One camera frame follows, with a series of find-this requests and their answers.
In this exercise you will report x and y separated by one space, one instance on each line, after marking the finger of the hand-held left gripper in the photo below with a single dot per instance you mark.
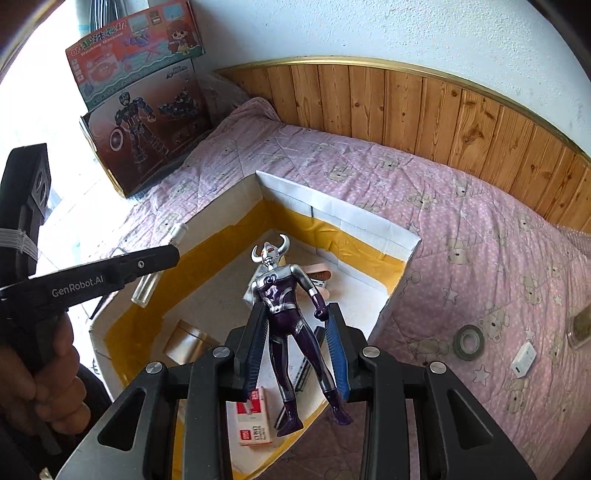
152 261

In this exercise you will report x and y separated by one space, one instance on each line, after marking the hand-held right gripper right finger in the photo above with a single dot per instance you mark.
334 355

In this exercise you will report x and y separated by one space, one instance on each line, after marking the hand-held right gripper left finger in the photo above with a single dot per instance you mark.
258 355

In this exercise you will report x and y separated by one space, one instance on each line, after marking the clear plastic tube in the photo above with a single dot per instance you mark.
145 290

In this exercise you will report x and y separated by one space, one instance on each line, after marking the silver purple action figure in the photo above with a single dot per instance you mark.
277 295

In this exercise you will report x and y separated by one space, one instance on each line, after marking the gold metal tin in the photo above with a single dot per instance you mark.
184 344

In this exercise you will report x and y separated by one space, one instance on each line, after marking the person's left hand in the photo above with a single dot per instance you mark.
60 383

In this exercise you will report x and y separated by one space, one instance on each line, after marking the small white cardboard box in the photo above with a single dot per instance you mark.
254 420

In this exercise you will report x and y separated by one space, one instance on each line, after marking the grey tape roll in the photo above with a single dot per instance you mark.
456 342

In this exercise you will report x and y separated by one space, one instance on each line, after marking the robot toy box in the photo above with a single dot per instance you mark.
147 129

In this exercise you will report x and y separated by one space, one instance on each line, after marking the pink bear print quilt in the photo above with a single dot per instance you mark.
461 258

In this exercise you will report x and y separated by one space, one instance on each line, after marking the clear plastic wrap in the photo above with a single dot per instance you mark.
226 97

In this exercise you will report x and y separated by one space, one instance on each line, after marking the white charger adapter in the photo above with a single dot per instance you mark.
524 360

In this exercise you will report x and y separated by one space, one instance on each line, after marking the colourful toy box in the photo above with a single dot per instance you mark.
134 46

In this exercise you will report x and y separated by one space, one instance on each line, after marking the glass bottle metal lid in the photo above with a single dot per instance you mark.
581 327

